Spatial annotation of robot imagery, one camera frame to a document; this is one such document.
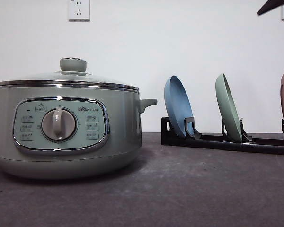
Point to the glass steamer lid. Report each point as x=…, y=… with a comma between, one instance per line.
x=73, y=73

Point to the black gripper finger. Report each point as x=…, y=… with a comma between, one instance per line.
x=271, y=4

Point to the green plate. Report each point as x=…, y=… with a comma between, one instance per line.
x=227, y=108

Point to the black dish rack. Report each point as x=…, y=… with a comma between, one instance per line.
x=194, y=139

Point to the blue plate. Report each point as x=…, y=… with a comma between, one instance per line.
x=177, y=103

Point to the white wall socket left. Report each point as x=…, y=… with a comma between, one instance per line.
x=79, y=10

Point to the green electric steamer pot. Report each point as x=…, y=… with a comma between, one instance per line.
x=62, y=132

